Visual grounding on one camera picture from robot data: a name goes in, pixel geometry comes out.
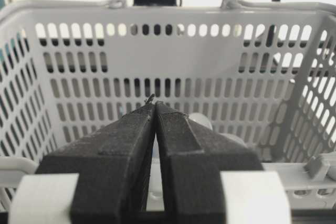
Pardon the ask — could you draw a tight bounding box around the white chinese spoon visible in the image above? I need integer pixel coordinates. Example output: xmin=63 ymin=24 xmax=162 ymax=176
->
xmin=149 ymin=112 xmax=254 ymax=209

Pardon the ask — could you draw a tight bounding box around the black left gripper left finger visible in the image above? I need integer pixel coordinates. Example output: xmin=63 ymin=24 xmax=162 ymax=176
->
xmin=36 ymin=99 xmax=155 ymax=223

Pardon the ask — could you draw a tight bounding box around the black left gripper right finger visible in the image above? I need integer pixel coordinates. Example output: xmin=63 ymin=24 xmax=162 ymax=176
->
xmin=156 ymin=101 xmax=263 ymax=223

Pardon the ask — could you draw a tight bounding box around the white plastic shopping basket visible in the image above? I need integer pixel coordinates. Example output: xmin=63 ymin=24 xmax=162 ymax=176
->
xmin=0 ymin=0 xmax=336 ymax=211

